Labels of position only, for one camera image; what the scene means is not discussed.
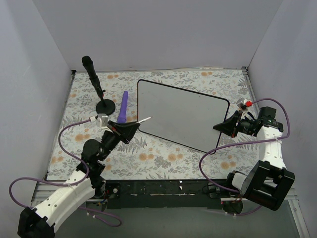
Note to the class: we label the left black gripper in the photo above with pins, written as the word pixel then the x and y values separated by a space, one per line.
pixel 118 132

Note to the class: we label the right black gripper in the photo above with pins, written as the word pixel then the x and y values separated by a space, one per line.
pixel 237 124

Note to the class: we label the white marker pen red end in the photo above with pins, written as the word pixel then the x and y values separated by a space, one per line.
pixel 144 120

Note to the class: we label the white whiteboard black frame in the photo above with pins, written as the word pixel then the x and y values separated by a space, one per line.
pixel 179 115

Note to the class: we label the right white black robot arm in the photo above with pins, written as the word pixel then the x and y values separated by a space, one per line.
pixel 268 183

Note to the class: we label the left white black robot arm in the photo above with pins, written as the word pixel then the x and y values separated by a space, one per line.
pixel 85 182

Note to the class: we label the purple microphone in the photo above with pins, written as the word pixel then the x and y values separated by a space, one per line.
pixel 123 108

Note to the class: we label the black round microphone stand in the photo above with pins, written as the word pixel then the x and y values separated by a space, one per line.
pixel 104 106

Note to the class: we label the floral patterned table mat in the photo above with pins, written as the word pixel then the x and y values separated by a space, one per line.
pixel 146 156

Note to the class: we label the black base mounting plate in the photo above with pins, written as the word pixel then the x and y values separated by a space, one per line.
pixel 161 193

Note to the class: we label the black microphone on stand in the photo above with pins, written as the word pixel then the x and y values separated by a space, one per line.
pixel 89 67

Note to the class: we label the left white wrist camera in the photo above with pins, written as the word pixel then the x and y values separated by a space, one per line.
pixel 101 120

